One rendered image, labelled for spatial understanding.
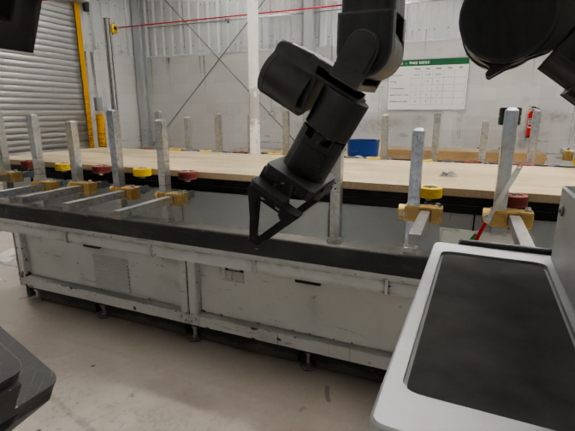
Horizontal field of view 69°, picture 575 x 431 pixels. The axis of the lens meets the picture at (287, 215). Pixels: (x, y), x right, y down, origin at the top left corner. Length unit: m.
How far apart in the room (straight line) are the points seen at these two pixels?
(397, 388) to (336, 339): 1.75
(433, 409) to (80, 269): 2.58
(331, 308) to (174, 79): 9.33
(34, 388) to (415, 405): 0.16
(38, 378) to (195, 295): 1.94
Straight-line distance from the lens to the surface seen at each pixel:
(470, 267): 0.35
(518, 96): 8.55
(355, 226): 1.68
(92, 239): 2.20
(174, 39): 10.87
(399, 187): 1.56
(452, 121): 8.52
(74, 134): 2.13
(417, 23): 8.75
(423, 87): 8.55
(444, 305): 0.28
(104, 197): 1.85
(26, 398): 0.22
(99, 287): 2.64
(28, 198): 1.95
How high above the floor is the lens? 1.16
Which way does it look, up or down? 14 degrees down
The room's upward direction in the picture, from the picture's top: straight up
